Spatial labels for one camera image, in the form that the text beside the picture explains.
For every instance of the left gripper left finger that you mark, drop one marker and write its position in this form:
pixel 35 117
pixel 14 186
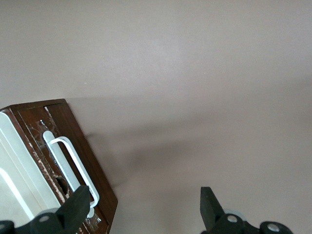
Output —
pixel 70 212

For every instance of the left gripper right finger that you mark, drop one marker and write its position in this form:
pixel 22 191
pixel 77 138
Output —
pixel 212 212

